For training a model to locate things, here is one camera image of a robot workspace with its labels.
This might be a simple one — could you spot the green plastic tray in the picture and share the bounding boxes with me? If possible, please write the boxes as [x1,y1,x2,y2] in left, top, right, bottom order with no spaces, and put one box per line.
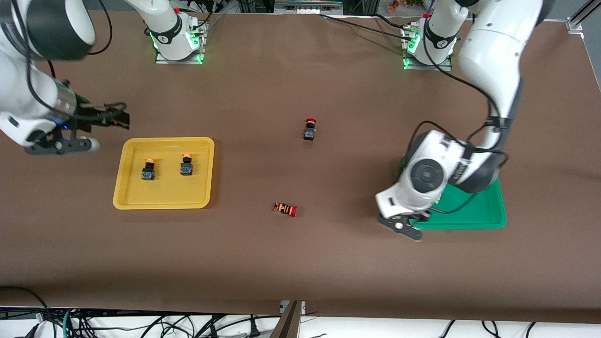
[401,157,507,230]

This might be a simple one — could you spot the yellow plastic tray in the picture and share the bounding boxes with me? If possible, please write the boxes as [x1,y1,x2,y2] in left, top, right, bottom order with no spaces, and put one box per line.
[113,137,215,210]

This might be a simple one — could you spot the red button with orange body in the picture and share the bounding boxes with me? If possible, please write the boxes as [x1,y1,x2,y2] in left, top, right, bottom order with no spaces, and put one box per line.
[274,201,298,218]

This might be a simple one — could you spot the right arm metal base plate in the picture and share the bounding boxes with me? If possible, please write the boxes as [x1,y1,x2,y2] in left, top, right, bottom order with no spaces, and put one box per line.
[155,19,208,65]

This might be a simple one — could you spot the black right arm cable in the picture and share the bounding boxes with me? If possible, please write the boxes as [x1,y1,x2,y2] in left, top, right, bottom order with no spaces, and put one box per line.
[9,0,128,123]

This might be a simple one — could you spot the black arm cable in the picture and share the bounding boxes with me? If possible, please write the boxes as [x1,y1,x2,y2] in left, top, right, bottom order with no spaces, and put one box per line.
[9,0,128,123]
[408,19,510,215]

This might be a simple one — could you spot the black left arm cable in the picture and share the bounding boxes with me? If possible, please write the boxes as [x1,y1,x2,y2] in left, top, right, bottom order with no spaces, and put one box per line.
[408,19,510,215]

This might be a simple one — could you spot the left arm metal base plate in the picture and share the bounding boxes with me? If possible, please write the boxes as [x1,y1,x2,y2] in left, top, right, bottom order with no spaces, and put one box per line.
[402,23,453,71]

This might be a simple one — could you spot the metal table bracket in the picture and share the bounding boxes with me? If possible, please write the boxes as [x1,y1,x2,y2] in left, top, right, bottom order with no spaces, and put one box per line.
[270,300,306,338]

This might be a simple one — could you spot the black looped floor cable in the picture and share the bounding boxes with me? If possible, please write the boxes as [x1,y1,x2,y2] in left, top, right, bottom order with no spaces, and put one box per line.
[0,286,53,324]

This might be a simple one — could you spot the black cable on table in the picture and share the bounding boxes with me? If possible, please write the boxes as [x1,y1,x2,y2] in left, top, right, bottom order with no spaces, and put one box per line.
[319,13,423,36]

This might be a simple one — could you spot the aluminium frame corner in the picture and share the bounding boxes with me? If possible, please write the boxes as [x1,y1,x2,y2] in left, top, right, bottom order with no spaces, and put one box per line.
[566,0,601,34]

